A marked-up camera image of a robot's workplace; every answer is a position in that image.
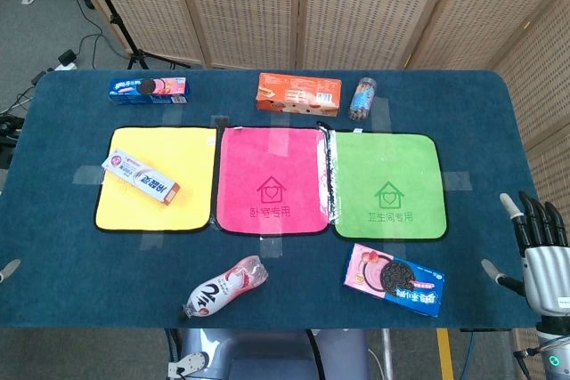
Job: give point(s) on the clear tape piece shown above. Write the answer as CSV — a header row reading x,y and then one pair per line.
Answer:
x,y
88,175
271,246
156,242
458,181
380,113

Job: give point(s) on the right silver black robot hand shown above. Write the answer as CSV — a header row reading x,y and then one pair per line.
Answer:
x,y
545,273

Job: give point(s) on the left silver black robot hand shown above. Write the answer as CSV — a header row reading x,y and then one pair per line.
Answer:
x,y
9,269

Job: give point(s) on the yellow cloth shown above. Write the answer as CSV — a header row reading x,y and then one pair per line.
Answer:
x,y
178,162

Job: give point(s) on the clear jar of biscuit sticks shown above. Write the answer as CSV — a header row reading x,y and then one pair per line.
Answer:
x,y
361,99

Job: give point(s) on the grey robot torso base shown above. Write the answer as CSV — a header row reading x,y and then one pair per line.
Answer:
x,y
267,355

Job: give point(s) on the white power strip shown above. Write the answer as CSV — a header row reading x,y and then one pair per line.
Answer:
x,y
67,60

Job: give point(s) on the orange cracker box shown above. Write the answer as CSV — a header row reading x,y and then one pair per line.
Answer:
x,y
298,94

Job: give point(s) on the black tripod stand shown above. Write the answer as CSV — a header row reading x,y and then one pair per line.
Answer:
x,y
116,19

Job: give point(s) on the flat pink blue Oreo box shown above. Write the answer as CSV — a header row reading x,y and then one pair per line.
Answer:
x,y
392,284

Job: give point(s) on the long blue Oreo box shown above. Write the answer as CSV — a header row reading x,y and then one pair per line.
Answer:
x,y
149,88

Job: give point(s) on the pink cloth with house print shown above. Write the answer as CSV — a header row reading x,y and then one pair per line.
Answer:
x,y
271,166

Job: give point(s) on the blue felt table cover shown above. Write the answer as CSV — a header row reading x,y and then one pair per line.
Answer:
x,y
58,220

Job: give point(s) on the clear plastic drink bottle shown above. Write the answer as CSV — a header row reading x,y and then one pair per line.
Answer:
x,y
225,286

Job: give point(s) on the clear plastic wrap strip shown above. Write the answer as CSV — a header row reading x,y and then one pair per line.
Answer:
x,y
328,171

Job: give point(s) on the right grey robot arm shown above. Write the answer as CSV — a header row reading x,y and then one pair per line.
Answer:
x,y
554,349

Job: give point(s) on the white toothpaste box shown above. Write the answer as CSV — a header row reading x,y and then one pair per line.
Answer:
x,y
142,179

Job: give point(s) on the green cloth with house print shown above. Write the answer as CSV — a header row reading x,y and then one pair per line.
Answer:
x,y
387,166

